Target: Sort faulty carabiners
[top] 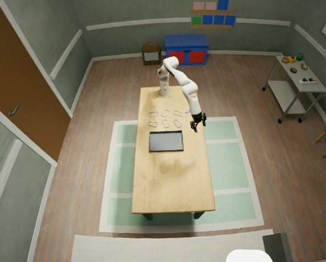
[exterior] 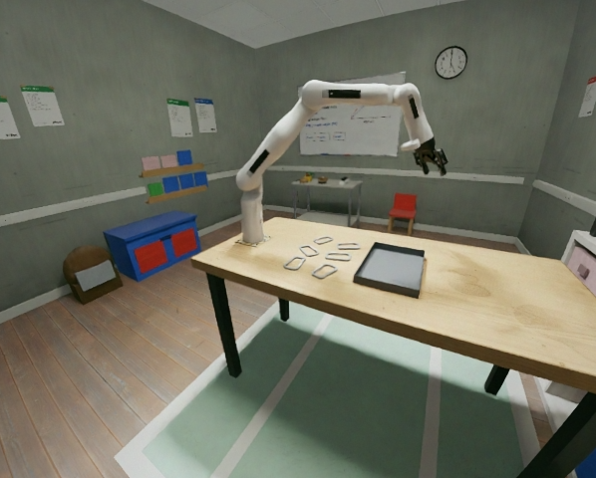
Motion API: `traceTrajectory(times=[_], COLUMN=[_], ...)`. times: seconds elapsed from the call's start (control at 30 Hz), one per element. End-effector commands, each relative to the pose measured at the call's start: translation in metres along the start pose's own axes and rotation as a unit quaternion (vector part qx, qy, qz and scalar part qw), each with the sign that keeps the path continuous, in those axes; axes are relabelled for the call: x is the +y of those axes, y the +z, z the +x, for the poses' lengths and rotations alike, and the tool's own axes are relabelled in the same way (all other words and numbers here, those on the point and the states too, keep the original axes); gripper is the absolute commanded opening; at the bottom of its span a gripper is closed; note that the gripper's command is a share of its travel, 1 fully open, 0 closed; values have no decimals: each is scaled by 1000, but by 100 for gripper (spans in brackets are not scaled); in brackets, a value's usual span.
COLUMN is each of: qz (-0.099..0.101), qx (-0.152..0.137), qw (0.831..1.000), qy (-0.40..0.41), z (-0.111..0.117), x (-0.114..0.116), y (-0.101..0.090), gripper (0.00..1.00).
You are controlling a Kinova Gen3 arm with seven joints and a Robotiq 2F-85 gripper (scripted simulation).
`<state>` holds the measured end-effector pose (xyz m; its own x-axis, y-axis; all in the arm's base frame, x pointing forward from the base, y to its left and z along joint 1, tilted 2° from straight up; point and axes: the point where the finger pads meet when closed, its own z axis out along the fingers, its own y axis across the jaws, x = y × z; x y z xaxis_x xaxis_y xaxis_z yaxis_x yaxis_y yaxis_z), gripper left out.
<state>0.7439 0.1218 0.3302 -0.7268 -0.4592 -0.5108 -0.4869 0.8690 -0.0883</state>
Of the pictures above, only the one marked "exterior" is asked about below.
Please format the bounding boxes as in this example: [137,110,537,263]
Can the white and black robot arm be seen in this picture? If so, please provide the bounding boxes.
[236,81,433,243]

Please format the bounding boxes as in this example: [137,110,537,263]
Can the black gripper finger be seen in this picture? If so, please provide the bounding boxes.
[425,148,448,176]
[413,152,430,175]

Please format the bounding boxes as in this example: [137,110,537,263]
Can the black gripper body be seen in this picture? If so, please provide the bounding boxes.
[415,137,436,162]

